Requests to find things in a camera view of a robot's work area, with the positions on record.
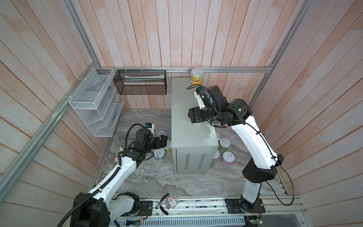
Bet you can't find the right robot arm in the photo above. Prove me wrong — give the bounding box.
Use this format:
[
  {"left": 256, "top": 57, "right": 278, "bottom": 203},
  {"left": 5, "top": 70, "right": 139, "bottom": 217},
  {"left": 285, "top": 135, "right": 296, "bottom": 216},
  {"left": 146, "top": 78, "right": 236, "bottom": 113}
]
[{"left": 187, "top": 85, "right": 284, "bottom": 213}]

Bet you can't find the green label can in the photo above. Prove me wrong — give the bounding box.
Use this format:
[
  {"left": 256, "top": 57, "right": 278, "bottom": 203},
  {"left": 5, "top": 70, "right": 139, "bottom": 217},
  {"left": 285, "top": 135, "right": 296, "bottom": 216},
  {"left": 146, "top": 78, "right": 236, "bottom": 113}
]
[{"left": 218, "top": 138, "right": 231, "bottom": 152}]

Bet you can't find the orange yellow label can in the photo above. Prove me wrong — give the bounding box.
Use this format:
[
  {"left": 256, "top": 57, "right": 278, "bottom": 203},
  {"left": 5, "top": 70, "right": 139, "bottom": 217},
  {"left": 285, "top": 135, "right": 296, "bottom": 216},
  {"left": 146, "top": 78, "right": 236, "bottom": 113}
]
[{"left": 191, "top": 68, "right": 204, "bottom": 85}]

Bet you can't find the white wire mesh shelf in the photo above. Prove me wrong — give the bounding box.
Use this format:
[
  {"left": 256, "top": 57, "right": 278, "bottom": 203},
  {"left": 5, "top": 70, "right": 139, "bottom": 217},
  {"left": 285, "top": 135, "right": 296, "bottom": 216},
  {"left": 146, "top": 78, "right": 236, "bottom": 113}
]
[{"left": 69, "top": 68, "right": 124, "bottom": 137}]

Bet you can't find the light pink label can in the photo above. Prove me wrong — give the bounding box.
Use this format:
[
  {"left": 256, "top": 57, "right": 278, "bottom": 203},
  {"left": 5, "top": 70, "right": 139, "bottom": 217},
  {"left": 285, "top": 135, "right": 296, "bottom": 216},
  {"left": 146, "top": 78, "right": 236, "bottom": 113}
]
[{"left": 212, "top": 150, "right": 220, "bottom": 162}]

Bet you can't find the teal label can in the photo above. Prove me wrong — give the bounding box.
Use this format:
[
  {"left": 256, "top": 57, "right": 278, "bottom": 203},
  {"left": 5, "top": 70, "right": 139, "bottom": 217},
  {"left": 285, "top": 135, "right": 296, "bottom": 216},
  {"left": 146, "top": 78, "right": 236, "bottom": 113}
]
[
  {"left": 157, "top": 131, "right": 167, "bottom": 137},
  {"left": 153, "top": 148, "right": 165, "bottom": 160}
]

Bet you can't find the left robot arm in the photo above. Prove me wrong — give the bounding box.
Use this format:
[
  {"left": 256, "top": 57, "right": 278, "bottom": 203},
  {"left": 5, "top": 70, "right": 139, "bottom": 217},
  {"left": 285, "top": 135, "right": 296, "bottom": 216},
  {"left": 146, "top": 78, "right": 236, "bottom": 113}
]
[{"left": 58, "top": 123, "right": 168, "bottom": 227}]

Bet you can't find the clear tape roll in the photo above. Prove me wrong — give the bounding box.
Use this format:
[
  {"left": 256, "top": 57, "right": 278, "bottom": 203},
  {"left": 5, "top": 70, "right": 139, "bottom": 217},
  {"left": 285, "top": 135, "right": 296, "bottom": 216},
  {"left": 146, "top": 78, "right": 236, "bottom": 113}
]
[{"left": 102, "top": 162, "right": 116, "bottom": 176}]

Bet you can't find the grey metal cabinet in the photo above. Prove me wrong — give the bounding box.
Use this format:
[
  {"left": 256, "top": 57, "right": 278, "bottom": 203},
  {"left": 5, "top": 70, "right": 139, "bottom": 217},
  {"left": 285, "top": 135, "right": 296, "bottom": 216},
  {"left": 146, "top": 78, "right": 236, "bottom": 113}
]
[{"left": 171, "top": 77, "right": 219, "bottom": 174}]

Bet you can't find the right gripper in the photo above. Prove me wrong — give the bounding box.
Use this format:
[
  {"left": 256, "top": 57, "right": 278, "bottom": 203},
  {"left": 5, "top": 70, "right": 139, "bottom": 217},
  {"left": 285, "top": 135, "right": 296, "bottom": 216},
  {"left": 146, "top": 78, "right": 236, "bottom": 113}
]
[{"left": 187, "top": 107, "right": 218, "bottom": 125}]

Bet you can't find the black mesh wall basket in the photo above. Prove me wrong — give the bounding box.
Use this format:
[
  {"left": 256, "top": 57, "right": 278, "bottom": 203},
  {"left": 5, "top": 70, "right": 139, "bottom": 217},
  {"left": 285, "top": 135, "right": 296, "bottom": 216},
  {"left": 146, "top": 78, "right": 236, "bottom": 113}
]
[{"left": 113, "top": 69, "right": 167, "bottom": 95}]

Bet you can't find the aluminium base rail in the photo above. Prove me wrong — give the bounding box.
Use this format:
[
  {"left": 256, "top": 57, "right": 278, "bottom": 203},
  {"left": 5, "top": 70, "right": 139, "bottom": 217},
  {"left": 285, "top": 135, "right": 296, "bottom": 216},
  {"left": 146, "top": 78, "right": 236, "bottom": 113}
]
[{"left": 76, "top": 195, "right": 307, "bottom": 227}]

